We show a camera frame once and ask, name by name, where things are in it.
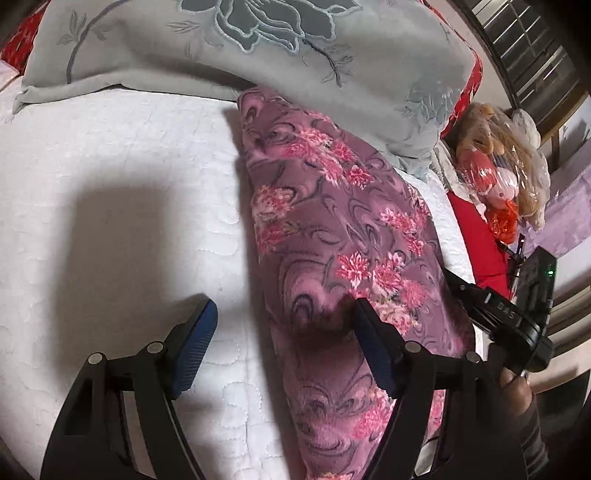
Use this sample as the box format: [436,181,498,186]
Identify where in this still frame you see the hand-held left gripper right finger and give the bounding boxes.
[355,298,527,480]

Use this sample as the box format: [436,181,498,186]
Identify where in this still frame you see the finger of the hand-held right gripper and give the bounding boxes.
[445,270,483,315]

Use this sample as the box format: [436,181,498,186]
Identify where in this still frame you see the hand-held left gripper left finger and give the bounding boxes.
[41,298,219,480]

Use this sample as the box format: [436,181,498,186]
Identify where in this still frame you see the purple floral pillowcase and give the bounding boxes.
[235,88,483,480]

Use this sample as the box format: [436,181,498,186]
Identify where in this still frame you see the person's right hand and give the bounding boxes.
[499,368,534,416]

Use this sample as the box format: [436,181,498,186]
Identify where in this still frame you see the plain red cloth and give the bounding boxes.
[445,191,513,301]

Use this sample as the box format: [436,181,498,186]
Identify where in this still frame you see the white quilted bed cover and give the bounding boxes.
[0,85,476,480]

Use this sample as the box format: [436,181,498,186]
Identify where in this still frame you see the plush toys in plastic bag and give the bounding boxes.
[443,102,552,245]

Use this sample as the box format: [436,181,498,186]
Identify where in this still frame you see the lavender bed sheet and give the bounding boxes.
[0,60,591,259]

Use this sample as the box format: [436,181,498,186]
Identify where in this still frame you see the window with blinds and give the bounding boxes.
[462,0,589,134]

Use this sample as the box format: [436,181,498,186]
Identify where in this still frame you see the grey embroidered pillow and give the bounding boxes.
[11,0,478,181]

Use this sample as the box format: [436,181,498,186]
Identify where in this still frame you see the wooden bed frame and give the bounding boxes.
[531,272,591,393]

